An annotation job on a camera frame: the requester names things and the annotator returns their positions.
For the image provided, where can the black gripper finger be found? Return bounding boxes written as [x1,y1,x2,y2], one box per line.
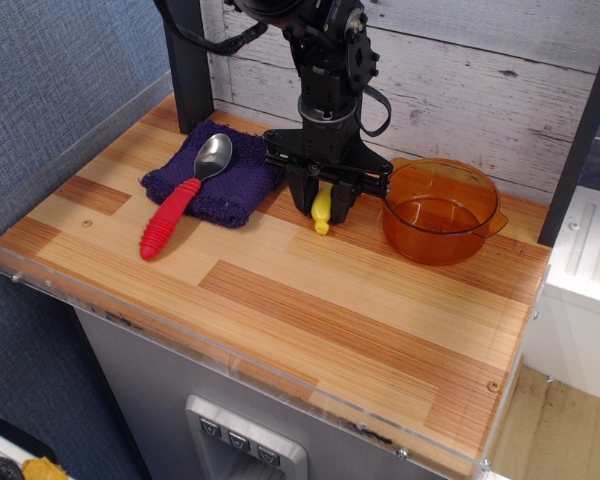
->
[331,183,361,224]
[286,167,319,216]

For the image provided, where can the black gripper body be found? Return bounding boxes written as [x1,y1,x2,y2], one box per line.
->
[264,107,393,196]

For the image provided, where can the yellow toy banana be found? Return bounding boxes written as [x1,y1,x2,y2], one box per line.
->
[311,183,332,235]

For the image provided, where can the orange transparent plastic bowl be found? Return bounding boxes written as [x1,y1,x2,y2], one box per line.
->
[382,158,508,266]

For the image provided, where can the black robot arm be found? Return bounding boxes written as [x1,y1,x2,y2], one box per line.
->
[232,1,393,224]

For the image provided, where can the purple folded cloth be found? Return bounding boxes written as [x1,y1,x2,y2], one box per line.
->
[140,121,284,229]

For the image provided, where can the white ribbed appliance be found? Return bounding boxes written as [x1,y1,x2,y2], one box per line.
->
[547,186,600,303]

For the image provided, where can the grey cabinet with button panel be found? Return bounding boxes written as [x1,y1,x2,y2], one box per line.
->
[77,311,436,479]

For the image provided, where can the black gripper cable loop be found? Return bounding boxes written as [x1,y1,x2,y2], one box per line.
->
[357,82,393,139]

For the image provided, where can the red handled metal spoon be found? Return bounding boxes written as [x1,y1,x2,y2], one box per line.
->
[139,133,233,261]

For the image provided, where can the black braided cable bundle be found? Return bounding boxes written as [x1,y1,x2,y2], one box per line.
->
[152,0,270,57]

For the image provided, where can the dark left vertical post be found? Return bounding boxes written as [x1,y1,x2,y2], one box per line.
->
[165,0,215,134]

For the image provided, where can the dark vertical post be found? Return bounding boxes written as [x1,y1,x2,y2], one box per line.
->
[537,64,600,247]
[165,0,215,134]

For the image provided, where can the dark right vertical post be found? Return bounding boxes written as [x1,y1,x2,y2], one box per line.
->
[537,64,600,247]

